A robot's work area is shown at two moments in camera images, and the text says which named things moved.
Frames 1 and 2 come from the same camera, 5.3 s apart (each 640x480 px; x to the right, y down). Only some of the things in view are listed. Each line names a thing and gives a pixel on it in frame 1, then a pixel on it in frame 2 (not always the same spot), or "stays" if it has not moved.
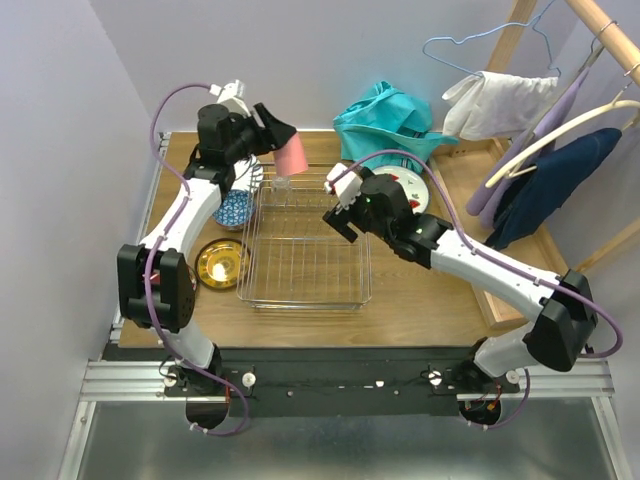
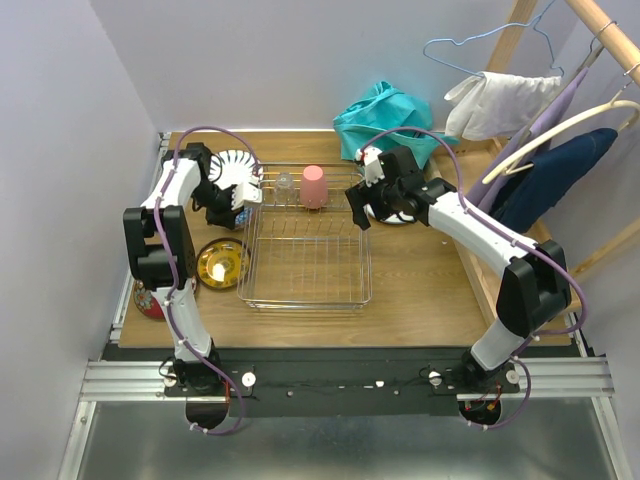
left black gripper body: (263, 129) → (220, 215)
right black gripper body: (357, 214) → (383, 198)
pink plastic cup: (291, 159) → (314, 189)
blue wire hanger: (487, 30) stays
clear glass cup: (282, 191) stays
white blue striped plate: (249, 173) stays
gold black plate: (222, 263) stays
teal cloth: (384, 120) stays
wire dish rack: (291, 256) stays
